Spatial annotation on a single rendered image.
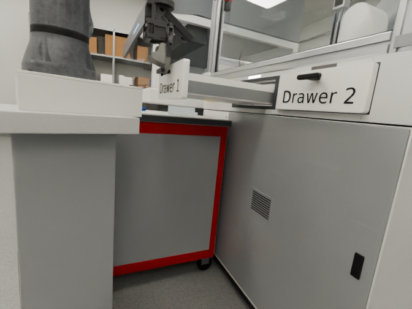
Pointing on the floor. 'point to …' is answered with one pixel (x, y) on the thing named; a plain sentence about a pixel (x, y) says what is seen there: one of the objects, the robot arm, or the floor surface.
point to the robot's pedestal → (64, 205)
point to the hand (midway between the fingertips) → (165, 71)
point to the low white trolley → (168, 191)
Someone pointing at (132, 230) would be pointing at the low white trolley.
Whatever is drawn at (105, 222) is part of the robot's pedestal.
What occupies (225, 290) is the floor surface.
